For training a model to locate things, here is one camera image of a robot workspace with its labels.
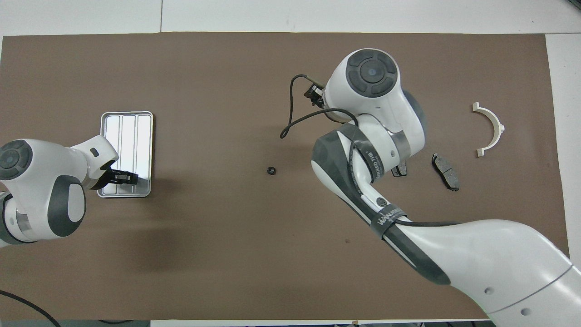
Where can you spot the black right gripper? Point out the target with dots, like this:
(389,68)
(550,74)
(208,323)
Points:
(315,94)

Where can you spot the short dark brake pad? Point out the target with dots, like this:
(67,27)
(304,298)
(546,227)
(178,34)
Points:
(401,170)

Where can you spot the small black bearing gear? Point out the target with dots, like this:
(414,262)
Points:
(271,170)

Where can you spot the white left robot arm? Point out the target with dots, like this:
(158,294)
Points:
(41,181)

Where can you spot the silver metal tray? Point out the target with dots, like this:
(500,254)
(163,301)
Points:
(131,136)

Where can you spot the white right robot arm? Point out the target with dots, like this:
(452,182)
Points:
(372,104)

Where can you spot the white semicircular bracket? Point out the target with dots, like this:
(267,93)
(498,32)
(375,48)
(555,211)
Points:
(494,122)

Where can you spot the long dark brake pad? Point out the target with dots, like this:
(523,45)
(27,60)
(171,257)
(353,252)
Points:
(445,171)

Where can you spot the brown table mat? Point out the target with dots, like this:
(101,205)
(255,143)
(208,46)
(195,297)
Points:
(227,91)

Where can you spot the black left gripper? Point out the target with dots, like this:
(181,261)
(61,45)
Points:
(110,176)

